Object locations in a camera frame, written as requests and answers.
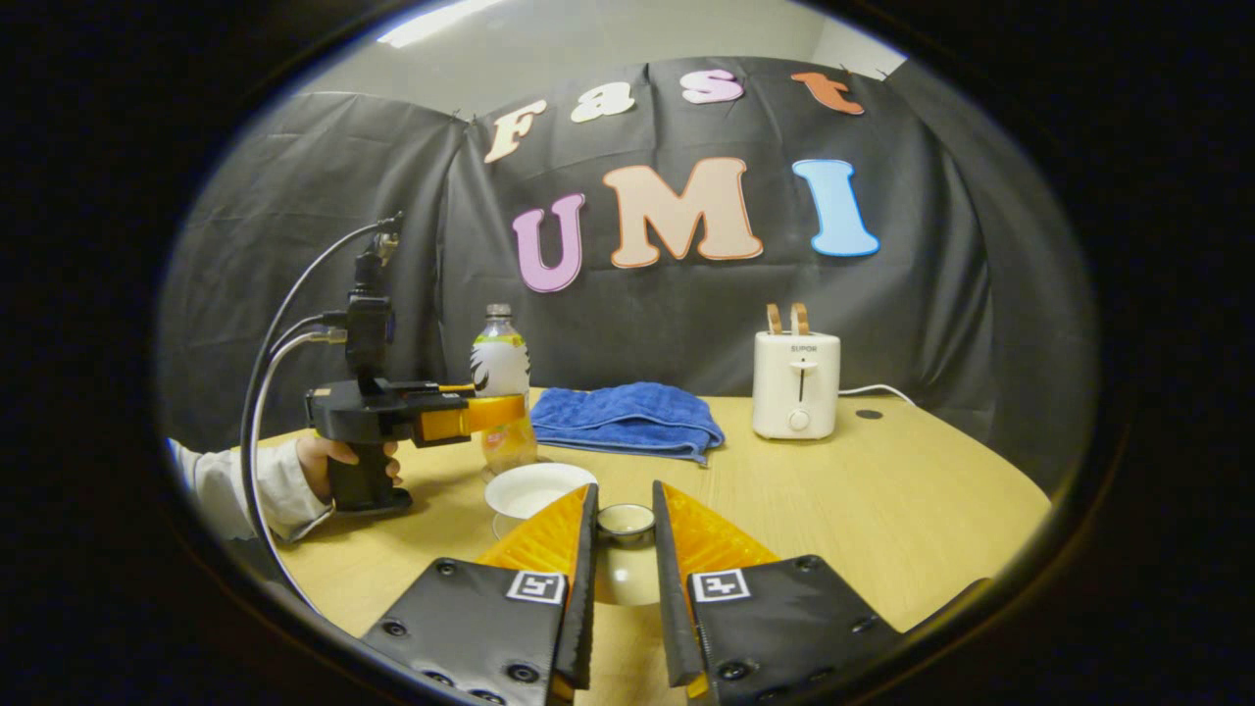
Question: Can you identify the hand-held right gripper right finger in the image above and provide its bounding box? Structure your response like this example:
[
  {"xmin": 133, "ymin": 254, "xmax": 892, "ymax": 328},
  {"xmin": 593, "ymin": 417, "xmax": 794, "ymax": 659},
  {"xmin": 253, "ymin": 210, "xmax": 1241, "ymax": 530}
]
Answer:
[{"xmin": 651, "ymin": 479, "xmax": 904, "ymax": 706}]

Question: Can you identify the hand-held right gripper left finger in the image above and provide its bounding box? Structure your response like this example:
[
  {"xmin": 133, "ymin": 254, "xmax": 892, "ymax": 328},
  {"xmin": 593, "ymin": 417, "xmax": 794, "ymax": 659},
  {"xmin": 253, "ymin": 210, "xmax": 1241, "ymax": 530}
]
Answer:
[{"xmin": 360, "ymin": 481, "xmax": 600, "ymax": 706}]

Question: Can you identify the clear plastic water bottle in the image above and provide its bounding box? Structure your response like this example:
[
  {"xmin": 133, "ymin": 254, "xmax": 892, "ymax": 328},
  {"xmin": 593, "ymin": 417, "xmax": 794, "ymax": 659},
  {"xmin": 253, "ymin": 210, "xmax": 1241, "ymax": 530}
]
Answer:
[{"xmin": 470, "ymin": 303, "xmax": 539, "ymax": 479}]

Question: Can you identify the white porcelain teacup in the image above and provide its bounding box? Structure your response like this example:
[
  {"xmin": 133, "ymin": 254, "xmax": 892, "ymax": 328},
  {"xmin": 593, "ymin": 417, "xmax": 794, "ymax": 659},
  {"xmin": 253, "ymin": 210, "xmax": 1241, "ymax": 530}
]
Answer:
[{"xmin": 483, "ymin": 461, "xmax": 600, "ymax": 522}]

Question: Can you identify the blue towel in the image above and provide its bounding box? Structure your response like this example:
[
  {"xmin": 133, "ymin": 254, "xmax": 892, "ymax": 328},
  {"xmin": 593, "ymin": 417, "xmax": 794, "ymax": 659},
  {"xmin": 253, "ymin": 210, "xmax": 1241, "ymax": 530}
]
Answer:
[{"xmin": 528, "ymin": 381, "xmax": 728, "ymax": 466}]

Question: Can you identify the black backdrop cloth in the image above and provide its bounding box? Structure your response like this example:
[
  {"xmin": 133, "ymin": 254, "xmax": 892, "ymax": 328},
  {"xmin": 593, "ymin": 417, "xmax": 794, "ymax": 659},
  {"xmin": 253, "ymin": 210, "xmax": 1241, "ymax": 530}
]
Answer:
[{"xmin": 155, "ymin": 56, "xmax": 1099, "ymax": 498}]

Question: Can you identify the white toaster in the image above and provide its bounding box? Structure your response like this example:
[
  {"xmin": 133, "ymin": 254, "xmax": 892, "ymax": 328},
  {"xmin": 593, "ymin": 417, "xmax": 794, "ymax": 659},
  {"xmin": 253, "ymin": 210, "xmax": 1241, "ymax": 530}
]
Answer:
[{"xmin": 751, "ymin": 329, "xmax": 843, "ymax": 441}]

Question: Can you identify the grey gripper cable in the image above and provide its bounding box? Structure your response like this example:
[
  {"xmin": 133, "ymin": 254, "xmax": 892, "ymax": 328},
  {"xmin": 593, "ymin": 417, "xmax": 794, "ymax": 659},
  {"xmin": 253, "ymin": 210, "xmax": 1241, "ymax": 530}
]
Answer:
[{"xmin": 249, "ymin": 328, "xmax": 350, "ymax": 550}]

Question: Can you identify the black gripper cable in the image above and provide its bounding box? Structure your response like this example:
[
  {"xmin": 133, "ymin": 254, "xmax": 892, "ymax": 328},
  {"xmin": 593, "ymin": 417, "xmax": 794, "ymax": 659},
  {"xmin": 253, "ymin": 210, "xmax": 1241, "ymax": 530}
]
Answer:
[{"xmin": 239, "ymin": 218, "xmax": 405, "ymax": 611}]

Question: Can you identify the white toaster cable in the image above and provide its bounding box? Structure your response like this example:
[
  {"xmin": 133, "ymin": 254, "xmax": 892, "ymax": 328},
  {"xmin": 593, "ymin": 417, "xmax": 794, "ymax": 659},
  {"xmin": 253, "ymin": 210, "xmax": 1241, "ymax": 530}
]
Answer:
[{"xmin": 838, "ymin": 382, "xmax": 919, "ymax": 408}]

